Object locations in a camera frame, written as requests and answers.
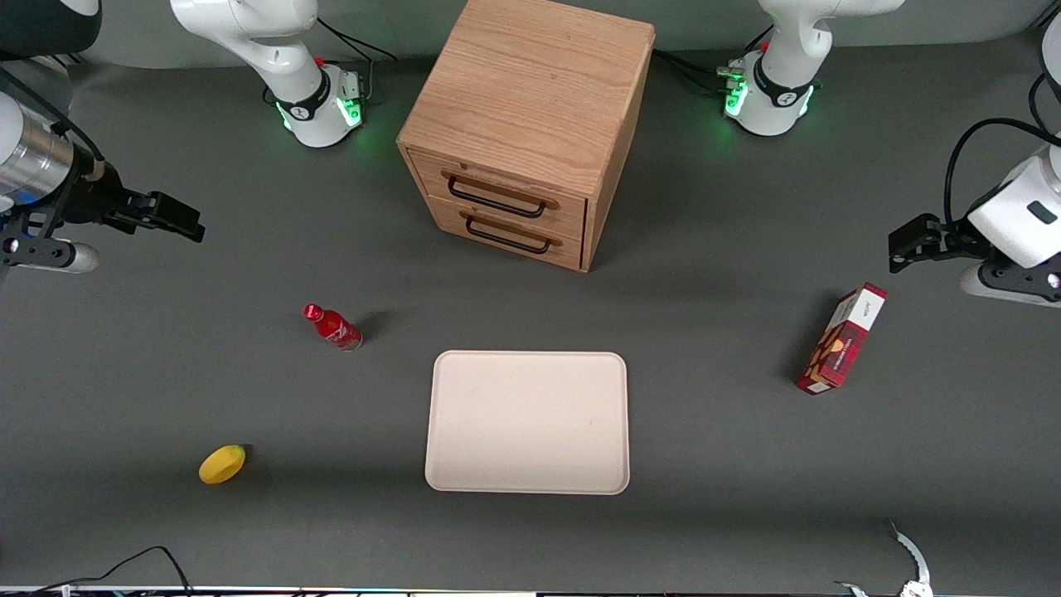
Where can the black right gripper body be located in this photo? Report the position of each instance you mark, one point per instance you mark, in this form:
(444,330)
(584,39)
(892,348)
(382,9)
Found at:
(89,201)

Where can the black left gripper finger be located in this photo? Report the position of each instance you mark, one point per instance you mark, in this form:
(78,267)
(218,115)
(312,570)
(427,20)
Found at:
(908,257)
(916,230)

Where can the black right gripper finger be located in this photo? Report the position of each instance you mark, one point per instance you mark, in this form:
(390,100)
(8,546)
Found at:
(178,219)
(133,224)

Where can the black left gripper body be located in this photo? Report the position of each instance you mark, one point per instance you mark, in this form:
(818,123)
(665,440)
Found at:
(947,233)

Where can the red coke bottle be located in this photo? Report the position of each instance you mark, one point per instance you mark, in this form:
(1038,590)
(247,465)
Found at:
(336,329)

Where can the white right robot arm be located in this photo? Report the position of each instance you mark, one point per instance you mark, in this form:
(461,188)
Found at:
(282,58)

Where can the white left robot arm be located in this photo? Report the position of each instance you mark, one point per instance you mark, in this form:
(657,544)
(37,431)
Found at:
(779,83)

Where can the beige rectangular tray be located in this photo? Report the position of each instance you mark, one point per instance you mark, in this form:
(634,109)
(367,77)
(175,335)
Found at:
(527,423)

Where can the red cookie box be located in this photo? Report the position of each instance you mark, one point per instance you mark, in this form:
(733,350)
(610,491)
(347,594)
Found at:
(841,342)

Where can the yellow lemon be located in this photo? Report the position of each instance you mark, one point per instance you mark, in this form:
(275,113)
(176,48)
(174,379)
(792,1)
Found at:
(222,464)

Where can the white curved plastic strip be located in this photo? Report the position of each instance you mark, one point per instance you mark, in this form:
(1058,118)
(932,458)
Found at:
(914,551)

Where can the wooden drawer front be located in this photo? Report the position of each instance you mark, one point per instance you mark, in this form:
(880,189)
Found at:
(572,253)
(572,217)

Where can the wooden drawer cabinet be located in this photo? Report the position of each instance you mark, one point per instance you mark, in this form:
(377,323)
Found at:
(530,83)

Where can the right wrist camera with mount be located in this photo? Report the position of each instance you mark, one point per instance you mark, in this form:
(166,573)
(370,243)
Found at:
(70,257)

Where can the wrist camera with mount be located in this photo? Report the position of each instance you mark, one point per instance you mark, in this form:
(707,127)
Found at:
(70,257)
(1007,283)

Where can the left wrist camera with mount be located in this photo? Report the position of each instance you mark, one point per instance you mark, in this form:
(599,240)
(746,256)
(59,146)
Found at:
(1007,283)

